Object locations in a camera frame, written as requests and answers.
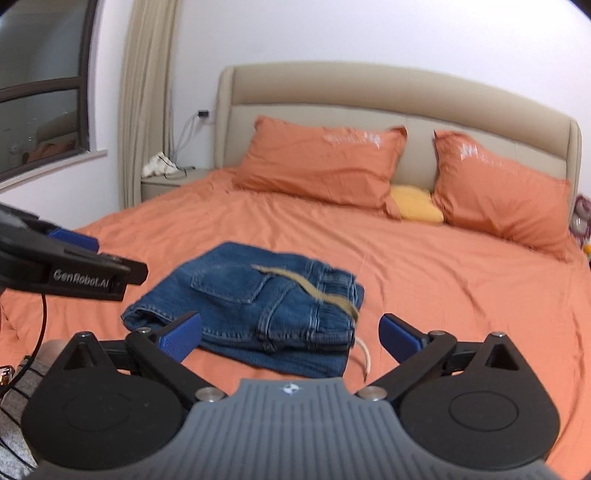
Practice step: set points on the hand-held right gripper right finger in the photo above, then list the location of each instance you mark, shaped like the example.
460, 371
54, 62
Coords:
397, 341

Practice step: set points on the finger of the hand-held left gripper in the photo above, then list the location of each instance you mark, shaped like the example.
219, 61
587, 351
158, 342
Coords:
74, 240

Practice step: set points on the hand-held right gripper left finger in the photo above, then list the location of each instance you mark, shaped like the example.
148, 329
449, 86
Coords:
182, 337

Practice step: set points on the blue denim pants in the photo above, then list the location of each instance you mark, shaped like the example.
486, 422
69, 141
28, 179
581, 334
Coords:
240, 295

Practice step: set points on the orange bed sheet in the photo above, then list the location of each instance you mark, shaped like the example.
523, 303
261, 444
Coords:
461, 300

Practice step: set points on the white crumpled cloth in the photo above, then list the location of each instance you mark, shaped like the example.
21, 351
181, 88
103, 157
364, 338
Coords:
154, 166

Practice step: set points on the beige nightstand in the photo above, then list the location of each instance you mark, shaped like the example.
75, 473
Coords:
171, 187

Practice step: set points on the small yellow pillow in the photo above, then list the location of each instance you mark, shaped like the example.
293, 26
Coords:
415, 205

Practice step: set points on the beige curtain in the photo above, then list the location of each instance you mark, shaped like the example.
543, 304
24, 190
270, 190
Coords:
147, 92

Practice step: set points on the dark framed window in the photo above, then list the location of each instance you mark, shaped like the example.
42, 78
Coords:
41, 69

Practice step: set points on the orange pillow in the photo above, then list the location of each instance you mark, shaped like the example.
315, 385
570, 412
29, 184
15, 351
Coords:
318, 161
503, 198

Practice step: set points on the pink patterned object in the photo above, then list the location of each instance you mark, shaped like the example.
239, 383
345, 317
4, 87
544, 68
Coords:
581, 217

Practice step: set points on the beige padded headboard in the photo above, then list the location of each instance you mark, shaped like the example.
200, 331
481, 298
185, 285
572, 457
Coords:
323, 92

